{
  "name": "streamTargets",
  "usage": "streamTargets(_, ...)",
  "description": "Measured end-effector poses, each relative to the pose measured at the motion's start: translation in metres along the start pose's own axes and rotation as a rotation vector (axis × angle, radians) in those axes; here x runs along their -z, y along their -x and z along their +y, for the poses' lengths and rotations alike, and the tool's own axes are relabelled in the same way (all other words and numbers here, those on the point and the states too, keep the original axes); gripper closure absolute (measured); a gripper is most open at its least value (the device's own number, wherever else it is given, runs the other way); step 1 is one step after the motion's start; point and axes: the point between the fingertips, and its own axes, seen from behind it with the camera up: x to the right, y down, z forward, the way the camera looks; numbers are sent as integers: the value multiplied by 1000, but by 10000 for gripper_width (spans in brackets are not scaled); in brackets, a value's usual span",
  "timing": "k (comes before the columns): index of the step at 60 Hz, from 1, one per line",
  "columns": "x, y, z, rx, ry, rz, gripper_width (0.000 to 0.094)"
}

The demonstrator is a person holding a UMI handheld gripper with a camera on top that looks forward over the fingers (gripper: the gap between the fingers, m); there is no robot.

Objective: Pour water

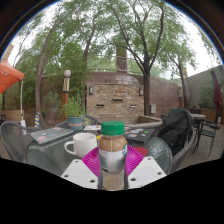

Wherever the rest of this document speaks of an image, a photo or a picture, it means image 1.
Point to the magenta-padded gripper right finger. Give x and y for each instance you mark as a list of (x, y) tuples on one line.
[(146, 170)]

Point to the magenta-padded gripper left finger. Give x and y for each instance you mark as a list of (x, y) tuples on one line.
[(78, 171)]

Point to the green-capped brown drink bottle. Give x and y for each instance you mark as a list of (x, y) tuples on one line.
[(112, 146)]

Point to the white ceramic mug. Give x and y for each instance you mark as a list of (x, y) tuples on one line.
[(84, 143)]

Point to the black laptop with stickers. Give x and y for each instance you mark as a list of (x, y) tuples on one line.
[(140, 135)]

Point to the yellow card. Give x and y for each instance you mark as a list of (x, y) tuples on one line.
[(98, 137)]

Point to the grey patio chair under jacket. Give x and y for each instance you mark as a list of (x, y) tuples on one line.
[(186, 150)]

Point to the white printed paper booklet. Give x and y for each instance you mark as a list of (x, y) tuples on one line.
[(92, 127)]

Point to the grey laptop with stickers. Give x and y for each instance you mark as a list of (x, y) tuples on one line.
[(50, 135)]

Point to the black jacket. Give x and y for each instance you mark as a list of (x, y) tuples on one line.
[(176, 130)]

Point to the green plant in blue pot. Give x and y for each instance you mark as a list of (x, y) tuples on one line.
[(74, 115)]

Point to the blue yellow striped cone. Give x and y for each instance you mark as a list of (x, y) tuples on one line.
[(37, 120)]

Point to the black metal patio chair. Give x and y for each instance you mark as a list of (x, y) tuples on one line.
[(210, 131)]

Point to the round grey patio table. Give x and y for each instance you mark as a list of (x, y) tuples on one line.
[(198, 117)]

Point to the tall tree, dark forked trunk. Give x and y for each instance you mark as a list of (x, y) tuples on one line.
[(147, 86)]

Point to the tall tree, leaning pale trunk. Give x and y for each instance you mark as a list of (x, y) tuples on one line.
[(39, 86)]

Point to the orange patio umbrella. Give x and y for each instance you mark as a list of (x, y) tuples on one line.
[(8, 76)]

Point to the grey wall utility box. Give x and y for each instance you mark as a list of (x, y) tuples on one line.
[(153, 109)]

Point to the dark wall lantern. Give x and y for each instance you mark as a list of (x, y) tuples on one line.
[(91, 90), (141, 92)]

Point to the wooden lamp post, white globe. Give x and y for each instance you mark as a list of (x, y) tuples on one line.
[(66, 90)]

